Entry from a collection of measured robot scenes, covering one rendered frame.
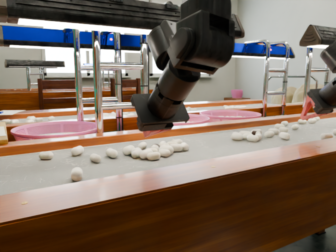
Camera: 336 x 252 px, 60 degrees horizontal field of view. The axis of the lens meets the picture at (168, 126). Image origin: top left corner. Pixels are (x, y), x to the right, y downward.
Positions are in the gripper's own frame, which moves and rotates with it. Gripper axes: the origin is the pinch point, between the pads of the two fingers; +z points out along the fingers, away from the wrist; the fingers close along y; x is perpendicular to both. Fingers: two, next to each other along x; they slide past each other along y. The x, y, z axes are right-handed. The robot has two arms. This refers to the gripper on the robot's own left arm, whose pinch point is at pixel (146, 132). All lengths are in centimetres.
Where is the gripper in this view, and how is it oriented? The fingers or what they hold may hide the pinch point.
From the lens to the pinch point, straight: 61.3
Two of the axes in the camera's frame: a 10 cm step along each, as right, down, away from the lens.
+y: -8.7, 0.8, -4.9
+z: -3.7, 5.4, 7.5
